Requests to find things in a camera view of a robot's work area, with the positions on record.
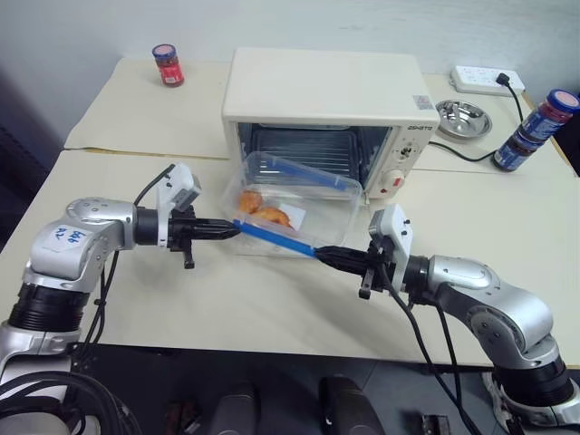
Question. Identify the white power strip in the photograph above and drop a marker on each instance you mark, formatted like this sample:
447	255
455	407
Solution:
476	79

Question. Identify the clear food container blue clips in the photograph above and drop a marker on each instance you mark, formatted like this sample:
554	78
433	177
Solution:
317	213

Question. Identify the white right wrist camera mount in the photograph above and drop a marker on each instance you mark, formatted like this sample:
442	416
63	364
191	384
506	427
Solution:
394	226

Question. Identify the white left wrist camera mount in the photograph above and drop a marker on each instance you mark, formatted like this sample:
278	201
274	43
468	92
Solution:
181	181

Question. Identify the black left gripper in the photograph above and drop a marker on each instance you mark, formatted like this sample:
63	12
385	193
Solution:
183	229

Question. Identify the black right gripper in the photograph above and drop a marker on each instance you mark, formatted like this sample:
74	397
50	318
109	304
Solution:
378	272

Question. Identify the grey rounded dark shape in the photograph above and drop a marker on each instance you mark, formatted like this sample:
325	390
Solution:
233	408

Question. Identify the long orange fried food piece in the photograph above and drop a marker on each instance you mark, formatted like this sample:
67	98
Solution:
274	216

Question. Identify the round orange fried food piece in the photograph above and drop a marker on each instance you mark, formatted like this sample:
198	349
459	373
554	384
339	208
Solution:
250	201

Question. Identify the red jar blue lid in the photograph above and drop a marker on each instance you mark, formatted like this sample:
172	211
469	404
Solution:
170	68

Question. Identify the white paper slip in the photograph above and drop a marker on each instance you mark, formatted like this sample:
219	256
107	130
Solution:
296	215

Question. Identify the black rounded dark shape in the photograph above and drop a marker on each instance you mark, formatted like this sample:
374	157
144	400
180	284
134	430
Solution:
349	408

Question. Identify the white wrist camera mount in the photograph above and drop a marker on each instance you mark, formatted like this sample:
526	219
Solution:
394	226
181	181

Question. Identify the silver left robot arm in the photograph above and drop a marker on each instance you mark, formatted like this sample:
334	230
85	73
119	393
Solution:
86	235

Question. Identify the small dark brown object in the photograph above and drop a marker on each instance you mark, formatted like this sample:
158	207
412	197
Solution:
436	424

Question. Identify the stainless steel bowl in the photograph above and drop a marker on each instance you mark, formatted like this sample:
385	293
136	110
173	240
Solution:
462	118

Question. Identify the cream toaster oven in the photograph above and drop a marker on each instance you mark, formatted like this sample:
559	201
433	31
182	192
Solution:
317	86

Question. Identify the dark jar blue label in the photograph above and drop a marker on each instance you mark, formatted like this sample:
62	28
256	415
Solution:
514	151

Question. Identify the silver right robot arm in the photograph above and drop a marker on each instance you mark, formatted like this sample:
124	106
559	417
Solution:
498	299

